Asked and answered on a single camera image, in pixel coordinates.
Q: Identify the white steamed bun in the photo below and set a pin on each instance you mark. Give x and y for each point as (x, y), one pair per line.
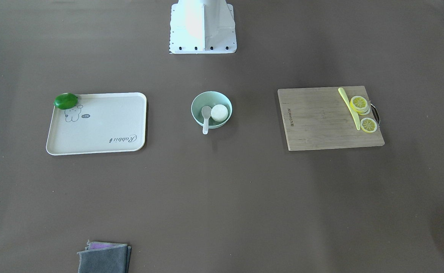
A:
(219, 113)

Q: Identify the white ceramic spoon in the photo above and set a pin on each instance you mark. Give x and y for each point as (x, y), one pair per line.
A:
(206, 114)

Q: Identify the light green ceramic bowl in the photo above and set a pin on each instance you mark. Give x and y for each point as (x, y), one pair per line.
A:
(211, 99)

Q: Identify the wooden cutting board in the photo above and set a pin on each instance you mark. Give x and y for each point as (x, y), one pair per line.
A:
(319, 119)

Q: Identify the cream rabbit serving tray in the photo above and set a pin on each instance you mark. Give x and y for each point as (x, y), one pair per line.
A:
(99, 123)

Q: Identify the yellow plastic knife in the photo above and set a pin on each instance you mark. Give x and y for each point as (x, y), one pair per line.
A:
(353, 113)

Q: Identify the upper lemon slice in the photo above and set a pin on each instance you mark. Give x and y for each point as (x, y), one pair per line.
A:
(360, 105)

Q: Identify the lemon slice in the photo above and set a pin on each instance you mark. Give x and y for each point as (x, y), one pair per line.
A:
(368, 125)
(360, 105)

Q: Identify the lower lemon slice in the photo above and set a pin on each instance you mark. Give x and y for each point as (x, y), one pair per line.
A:
(368, 125)

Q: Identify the green lime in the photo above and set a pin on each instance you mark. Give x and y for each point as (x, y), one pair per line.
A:
(65, 101)

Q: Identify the grey folded cloth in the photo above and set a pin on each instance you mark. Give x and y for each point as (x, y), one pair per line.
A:
(104, 257)

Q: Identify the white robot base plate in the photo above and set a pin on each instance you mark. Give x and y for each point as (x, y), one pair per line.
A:
(202, 27)

